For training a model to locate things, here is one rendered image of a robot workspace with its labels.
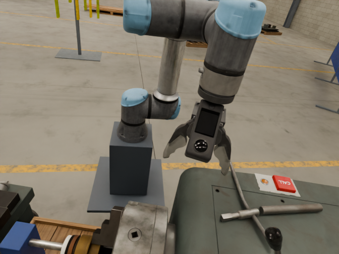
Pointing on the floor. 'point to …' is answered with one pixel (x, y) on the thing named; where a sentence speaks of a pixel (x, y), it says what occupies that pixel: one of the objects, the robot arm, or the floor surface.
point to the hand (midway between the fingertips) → (193, 169)
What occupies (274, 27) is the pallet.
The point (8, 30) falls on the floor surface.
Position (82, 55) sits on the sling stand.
